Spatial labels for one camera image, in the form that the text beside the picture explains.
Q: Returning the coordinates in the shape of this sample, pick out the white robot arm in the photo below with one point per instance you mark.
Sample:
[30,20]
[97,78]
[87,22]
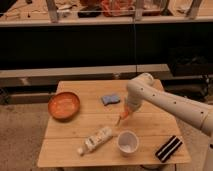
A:
[198,115]

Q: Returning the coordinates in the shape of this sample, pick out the orange ceramic bowl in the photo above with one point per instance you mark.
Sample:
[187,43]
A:
[63,105]

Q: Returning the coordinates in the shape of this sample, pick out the blue sponge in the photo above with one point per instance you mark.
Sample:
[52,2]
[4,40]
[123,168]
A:
[110,99]

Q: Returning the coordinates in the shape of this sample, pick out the white plastic bottle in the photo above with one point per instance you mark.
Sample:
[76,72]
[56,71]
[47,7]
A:
[94,141]

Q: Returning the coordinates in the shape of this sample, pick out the white cup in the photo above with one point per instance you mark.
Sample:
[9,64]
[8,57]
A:
[127,143]

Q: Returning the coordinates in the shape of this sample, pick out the long wooden bench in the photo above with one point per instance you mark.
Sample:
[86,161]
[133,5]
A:
[51,76]

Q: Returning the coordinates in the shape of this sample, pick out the black white striped block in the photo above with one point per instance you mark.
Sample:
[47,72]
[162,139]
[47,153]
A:
[168,148]

